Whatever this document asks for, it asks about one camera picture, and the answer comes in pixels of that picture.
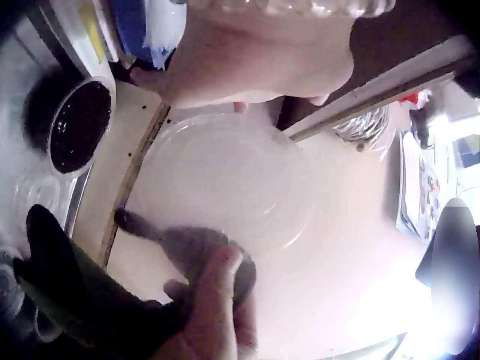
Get person's right hand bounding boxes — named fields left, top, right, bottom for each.
left=150, top=246, right=260, bottom=360

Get printed paper sheets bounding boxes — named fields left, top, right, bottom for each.
left=396, top=129, right=445, bottom=241

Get grey scoop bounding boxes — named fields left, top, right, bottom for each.
left=114, top=208, right=258, bottom=300

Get person's left thumb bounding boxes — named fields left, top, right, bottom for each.
left=130, top=67, right=174, bottom=99

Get thin wooden strip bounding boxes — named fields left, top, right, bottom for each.
left=98, top=103, right=171, bottom=267

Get white container with yellow label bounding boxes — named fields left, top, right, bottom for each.
left=39, top=0, right=120, bottom=89

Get clear cup of dark soil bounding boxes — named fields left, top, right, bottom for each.
left=23, top=67, right=117, bottom=176

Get person's right thumb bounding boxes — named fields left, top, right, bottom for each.
left=194, top=246, right=243, bottom=302

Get person's left fingers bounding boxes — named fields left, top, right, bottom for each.
left=232, top=94, right=332, bottom=114

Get clear plastic bowl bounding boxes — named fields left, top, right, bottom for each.
left=129, top=112, right=314, bottom=260

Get person's left hand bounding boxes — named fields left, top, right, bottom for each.
left=130, top=7, right=356, bottom=114

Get empty clear plastic cup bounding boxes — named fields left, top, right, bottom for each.
left=11, top=174, right=62, bottom=218

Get metal tray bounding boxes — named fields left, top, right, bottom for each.
left=0, top=0, right=95, bottom=240

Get pale wooden beam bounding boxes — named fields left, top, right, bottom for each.
left=287, top=36, right=474, bottom=144

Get person's right fingers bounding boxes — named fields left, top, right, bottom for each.
left=164, top=279, right=192, bottom=305

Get clear ridged plastic container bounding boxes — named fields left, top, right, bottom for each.
left=171, top=0, right=396, bottom=18

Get blue and white bag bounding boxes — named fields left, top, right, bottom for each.
left=107, top=0, right=188, bottom=72

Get dark green long object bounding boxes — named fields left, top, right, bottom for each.
left=13, top=204, right=195, bottom=355

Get crumpled clear plastic wrap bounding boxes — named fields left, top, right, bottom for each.
left=332, top=104, right=397, bottom=152

